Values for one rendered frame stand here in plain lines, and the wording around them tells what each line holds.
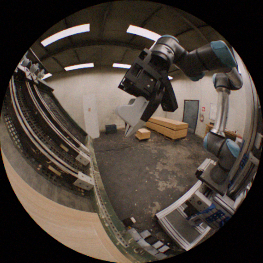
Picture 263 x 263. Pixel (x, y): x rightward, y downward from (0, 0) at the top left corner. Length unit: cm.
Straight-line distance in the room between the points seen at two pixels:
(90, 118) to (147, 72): 362
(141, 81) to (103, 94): 498
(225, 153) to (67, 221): 75
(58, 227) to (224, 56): 63
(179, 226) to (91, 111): 418
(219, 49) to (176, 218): 137
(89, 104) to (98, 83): 203
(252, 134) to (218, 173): 37
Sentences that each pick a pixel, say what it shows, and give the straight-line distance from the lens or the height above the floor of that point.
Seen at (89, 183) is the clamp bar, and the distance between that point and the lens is 54.
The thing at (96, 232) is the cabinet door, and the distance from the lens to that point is 46.
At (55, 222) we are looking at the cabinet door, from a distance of 39.
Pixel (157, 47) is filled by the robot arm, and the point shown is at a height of 154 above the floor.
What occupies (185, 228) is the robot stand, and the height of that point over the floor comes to 21.
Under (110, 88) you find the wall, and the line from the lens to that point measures 521.
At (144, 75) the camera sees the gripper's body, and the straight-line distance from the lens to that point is 16.
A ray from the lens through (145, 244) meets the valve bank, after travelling 65.
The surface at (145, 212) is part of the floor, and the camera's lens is 143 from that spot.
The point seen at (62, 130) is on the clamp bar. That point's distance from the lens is 85.
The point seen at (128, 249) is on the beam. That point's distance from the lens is 50.
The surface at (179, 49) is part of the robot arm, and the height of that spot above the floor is 157.
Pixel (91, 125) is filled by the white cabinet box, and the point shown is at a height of 63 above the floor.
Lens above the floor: 137
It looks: 18 degrees down
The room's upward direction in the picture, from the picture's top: straight up
